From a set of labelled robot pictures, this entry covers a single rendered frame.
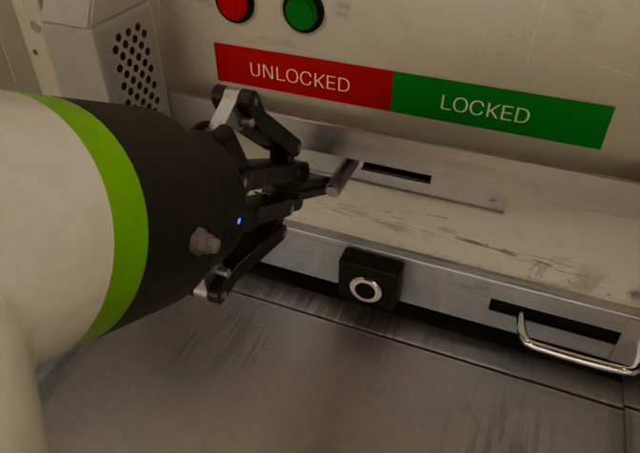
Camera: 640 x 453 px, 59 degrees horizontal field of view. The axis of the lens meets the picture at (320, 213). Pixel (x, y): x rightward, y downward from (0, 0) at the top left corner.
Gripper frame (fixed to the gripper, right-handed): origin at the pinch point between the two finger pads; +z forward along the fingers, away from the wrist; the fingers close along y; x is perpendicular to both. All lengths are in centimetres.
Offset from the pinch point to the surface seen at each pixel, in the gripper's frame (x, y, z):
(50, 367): -20.0, 21.7, -2.0
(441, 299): 12.1, 9.5, 12.4
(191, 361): -8.5, 19.2, 3.1
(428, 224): 9.6, 2.2, 9.6
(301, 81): -2.6, -8.1, 3.6
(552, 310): 21.8, 7.5, 11.2
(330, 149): 1.6, -3.1, 1.9
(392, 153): 6.7, -3.8, 1.5
